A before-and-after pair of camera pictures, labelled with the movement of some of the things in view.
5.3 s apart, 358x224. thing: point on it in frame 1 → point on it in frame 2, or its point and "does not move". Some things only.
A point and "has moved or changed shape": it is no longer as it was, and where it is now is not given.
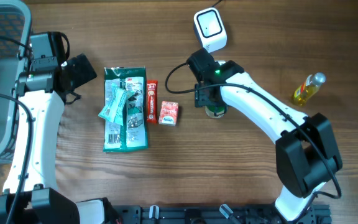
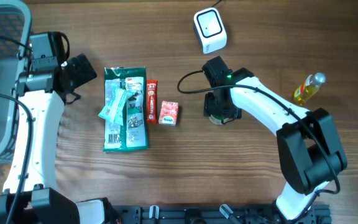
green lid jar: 220,111 has moved or changed shape
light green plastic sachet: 113,111 does not move
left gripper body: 81,73 does not move
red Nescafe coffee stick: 151,101 does not move
